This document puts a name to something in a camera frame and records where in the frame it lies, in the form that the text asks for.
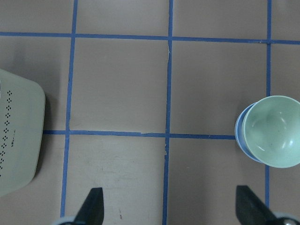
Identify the green bowl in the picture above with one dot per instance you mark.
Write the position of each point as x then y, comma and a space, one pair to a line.
271, 131

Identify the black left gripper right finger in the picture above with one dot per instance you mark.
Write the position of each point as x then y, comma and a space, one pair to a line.
250, 210

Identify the cream silver toaster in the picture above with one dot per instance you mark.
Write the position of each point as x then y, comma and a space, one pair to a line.
22, 111

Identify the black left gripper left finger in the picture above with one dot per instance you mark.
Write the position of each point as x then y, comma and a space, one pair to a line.
92, 210

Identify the blue bowl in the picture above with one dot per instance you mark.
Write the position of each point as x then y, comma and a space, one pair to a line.
239, 134

